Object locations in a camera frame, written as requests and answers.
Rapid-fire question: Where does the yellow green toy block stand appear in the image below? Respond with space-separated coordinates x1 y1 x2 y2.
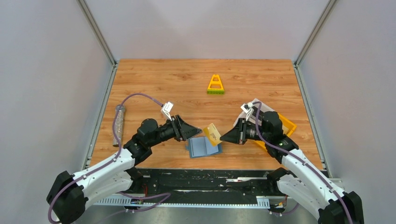
206 74 225 95

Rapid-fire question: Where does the blue card holder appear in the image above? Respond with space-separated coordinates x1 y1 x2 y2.
185 137 223 158

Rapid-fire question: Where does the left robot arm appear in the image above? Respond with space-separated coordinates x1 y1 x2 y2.
46 115 202 224

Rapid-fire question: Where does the yellow plastic bin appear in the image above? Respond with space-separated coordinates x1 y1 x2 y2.
254 113 297 152

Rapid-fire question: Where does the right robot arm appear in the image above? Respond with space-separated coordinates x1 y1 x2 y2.
220 111 364 224

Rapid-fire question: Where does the gold credit card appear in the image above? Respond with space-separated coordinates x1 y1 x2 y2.
203 123 222 146

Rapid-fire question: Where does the white plastic bin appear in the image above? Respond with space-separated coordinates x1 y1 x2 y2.
233 98 274 126

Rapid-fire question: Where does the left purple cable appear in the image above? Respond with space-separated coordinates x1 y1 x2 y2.
47 93 164 224

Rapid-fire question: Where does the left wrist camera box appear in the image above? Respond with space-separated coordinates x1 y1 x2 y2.
161 101 174 120

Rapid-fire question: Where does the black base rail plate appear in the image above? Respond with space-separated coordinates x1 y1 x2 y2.
102 168 297 208

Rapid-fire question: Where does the clear glitter tube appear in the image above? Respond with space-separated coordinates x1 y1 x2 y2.
113 105 126 147

